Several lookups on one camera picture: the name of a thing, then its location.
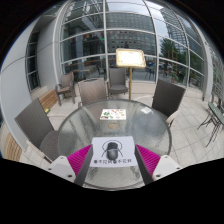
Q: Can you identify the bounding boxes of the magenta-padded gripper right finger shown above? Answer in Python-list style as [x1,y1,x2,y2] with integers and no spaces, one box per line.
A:
[134,143,183,186]

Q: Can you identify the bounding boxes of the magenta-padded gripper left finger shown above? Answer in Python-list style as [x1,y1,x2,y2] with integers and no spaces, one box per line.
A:
[46,144,94,187]

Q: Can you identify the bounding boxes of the black computer mouse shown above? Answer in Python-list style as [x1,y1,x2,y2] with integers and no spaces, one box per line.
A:
[105,141,120,161]

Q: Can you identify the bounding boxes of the white mouse pad black drawing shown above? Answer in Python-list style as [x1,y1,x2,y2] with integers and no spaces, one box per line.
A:
[89,135,138,168]

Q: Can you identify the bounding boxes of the brown wicker chair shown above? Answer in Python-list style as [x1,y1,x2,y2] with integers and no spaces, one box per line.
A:
[77,77,109,108]
[13,97,61,163]
[106,67,129,98]
[151,78,187,129]
[54,71,76,107]

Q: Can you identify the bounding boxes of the tan tape roll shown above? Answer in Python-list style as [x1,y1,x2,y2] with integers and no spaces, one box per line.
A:
[107,121,120,130]

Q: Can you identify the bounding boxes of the wooden slat bench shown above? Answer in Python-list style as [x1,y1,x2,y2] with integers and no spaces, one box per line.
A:
[38,89,59,113]
[0,124,23,163]

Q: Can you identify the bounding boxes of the picture menu card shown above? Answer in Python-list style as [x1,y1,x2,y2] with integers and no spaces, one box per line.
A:
[99,108,128,121]

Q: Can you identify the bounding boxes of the black metal outdoor chair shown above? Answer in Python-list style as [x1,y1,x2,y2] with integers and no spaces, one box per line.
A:
[197,101,224,148]

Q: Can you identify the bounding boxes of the gold-framed menu stand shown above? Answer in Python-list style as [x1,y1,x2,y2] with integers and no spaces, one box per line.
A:
[115,48,147,101]

